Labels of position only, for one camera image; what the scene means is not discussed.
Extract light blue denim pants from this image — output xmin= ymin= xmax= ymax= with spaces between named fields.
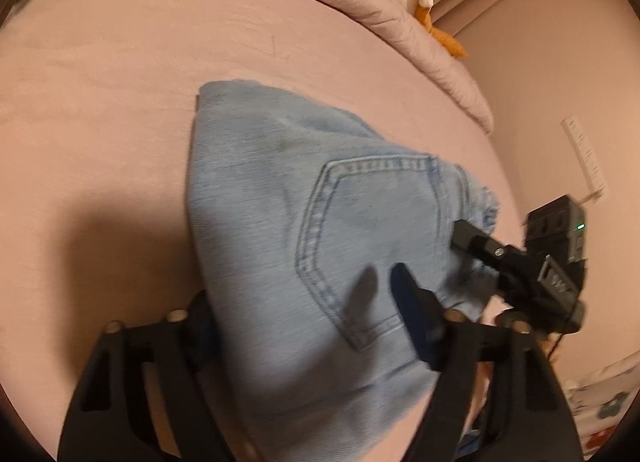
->
xmin=186 ymin=81 xmax=498 ymax=461

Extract pink bed sheet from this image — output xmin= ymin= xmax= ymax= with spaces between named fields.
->
xmin=1 ymin=0 xmax=521 ymax=453

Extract white wall power strip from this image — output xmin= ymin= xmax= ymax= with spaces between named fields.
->
xmin=561 ymin=115 xmax=608 ymax=203

